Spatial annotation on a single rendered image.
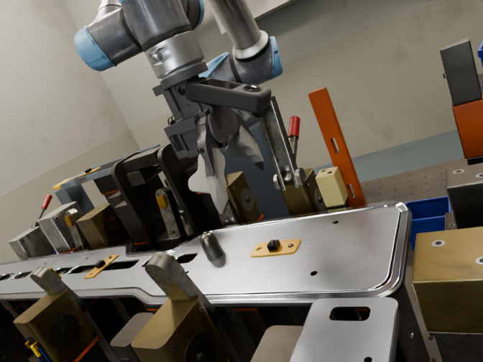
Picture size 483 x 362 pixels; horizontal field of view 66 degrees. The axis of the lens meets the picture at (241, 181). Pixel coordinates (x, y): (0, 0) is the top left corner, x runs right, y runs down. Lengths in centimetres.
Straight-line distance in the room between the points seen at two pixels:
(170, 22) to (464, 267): 43
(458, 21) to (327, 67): 108
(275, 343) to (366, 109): 338
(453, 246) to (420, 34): 331
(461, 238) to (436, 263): 4
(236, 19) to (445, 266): 85
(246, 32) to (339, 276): 77
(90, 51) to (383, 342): 59
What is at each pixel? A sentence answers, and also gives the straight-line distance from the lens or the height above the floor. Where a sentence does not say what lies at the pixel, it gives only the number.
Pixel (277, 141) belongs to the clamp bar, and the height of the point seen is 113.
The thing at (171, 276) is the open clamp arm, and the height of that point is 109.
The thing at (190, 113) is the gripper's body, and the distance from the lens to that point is 56.
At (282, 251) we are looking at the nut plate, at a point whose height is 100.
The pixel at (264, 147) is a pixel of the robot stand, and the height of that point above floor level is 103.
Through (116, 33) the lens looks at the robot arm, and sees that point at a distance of 67.
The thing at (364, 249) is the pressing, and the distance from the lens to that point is 55.
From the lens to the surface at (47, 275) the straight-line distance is 79.
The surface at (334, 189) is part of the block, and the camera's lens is 66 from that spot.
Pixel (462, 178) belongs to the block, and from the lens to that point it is 49.
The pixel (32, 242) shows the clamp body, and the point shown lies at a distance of 149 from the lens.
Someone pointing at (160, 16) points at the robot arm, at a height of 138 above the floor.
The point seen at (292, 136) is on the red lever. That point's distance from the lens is 76.
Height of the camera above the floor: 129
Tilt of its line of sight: 16 degrees down
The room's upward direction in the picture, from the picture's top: 24 degrees counter-clockwise
